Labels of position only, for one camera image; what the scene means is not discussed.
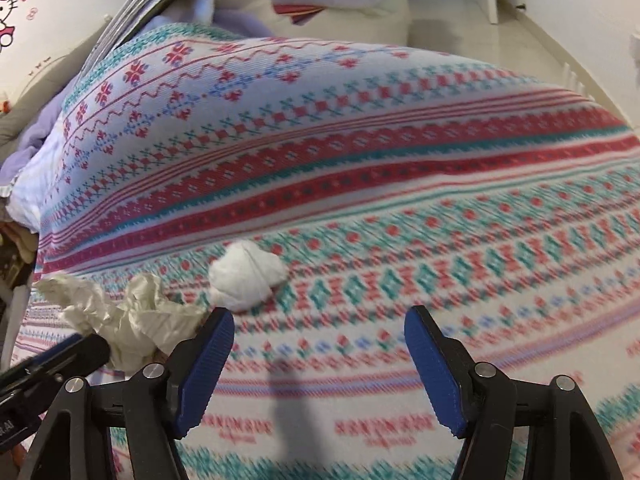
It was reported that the red and teal patterned blanket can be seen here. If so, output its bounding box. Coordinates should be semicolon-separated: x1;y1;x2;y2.
12;22;640;480

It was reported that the beige paper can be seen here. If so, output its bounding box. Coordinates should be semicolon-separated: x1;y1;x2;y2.
34;272;212;374

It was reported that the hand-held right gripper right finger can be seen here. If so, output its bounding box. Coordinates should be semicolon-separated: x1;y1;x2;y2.
403;305;626;480

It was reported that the purple checked duvet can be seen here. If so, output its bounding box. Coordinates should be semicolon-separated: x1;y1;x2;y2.
0;80;68;233

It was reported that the white tissue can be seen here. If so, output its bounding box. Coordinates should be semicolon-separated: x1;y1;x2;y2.
207;240;287;314

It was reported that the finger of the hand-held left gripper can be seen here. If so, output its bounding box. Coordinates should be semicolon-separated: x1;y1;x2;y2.
0;332;111;408

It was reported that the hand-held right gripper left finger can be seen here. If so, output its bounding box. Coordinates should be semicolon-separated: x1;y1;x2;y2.
17;306;236;480

